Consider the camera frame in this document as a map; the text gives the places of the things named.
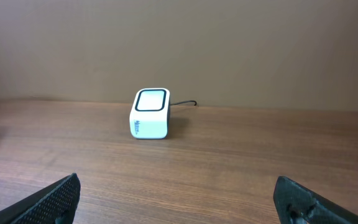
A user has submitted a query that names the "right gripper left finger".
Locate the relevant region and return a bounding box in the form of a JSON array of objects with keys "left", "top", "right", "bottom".
[{"left": 0, "top": 173, "right": 81, "bottom": 224}]

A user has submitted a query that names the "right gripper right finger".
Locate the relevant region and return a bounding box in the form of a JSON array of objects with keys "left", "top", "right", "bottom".
[{"left": 273, "top": 176, "right": 358, "bottom": 224}]

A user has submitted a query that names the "white barcode scanner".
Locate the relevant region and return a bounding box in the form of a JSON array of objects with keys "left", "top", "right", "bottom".
[{"left": 129, "top": 88, "right": 170, "bottom": 139}]

